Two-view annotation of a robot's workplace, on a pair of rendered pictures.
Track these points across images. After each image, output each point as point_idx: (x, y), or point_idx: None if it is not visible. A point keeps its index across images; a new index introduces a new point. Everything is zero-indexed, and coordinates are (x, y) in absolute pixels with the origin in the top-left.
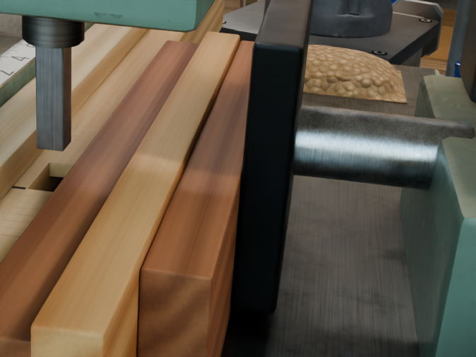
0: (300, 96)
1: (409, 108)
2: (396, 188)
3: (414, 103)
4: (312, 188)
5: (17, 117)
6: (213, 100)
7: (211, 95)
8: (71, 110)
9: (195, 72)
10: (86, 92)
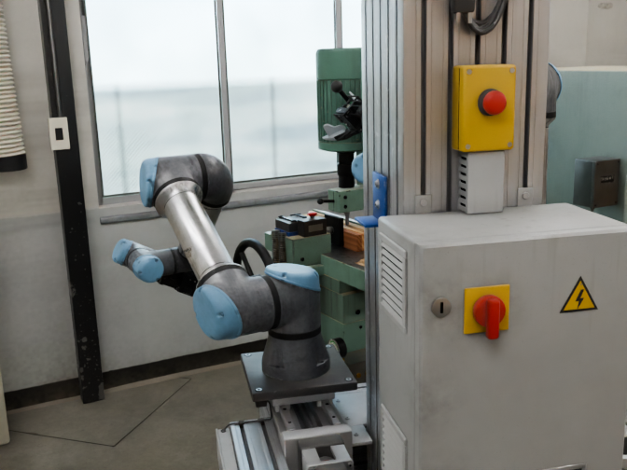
0: (328, 222)
1: (353, 262)
2: (334, 253)
3: (354, 263)
4: (342, 250)
5: (355, 225)
6: (344, 228)
7: (344, 228)
8: (359, 229)
9: (352, 228)
10: (363, 230)
